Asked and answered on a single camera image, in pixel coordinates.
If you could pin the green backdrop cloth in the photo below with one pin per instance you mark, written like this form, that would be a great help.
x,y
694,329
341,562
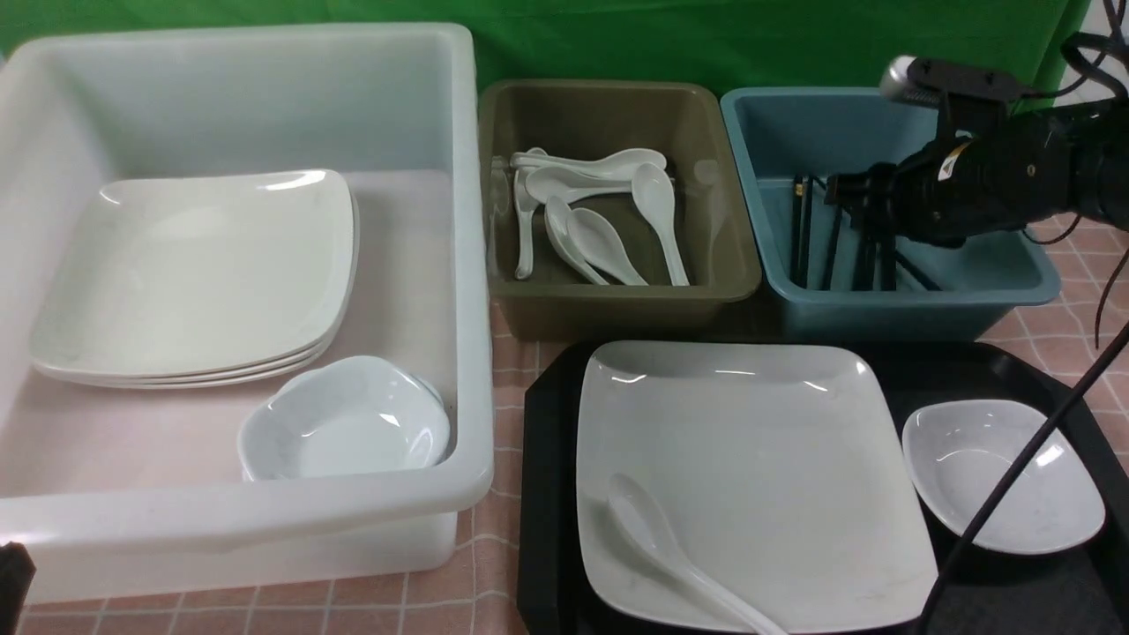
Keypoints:
x,y
721,45

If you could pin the bottom stacked white plate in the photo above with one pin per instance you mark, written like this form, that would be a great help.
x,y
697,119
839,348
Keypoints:
x,y
247,381

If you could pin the white scalloped bowl in bin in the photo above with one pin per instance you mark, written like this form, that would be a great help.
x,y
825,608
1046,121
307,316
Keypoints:
x,y
359,415

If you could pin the middle stacked white plate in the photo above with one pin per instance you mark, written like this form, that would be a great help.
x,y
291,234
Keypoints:
x,y
205,297

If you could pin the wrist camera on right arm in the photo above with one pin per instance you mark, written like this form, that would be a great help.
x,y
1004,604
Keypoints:
x,y
919,81

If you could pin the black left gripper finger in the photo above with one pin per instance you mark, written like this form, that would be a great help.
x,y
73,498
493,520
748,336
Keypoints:
x,y
17,574

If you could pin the pink checkered tablecloth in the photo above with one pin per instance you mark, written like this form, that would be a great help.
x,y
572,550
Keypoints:
x,y
472,593

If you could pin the blue plastic bin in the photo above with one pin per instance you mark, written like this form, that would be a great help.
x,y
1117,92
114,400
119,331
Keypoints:
x,y
777,133

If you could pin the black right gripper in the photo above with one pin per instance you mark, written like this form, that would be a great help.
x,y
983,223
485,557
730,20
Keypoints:
x,y
961,187

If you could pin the white square rice plate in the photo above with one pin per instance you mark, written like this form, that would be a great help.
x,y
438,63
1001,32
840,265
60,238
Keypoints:
x,y
779,469

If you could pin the large white plastic bin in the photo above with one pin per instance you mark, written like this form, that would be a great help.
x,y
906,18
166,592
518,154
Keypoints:
x,y
132,492

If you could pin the white soup spoon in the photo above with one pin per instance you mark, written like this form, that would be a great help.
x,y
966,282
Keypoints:
x,y
644,525

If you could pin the white spoon in bin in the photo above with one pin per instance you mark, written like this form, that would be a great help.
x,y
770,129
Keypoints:
x,y
653,195
601,246
571,187
558,214
620,165
526,207

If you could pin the stacked white plate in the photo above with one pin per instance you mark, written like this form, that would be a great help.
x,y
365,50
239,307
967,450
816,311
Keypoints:
x,y
247,381
205,297
149,198

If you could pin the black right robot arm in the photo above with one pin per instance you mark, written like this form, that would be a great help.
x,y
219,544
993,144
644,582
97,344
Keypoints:
x,y
1098,183

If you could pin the white oval bowl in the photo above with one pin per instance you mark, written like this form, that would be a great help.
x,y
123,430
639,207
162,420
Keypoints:
x,y
956,452

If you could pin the olive brown plastic bin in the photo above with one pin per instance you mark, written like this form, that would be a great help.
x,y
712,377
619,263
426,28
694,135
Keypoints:
x,y
588,120

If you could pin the top stacked white plate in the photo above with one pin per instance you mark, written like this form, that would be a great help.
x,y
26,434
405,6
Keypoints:
x,y
149,198

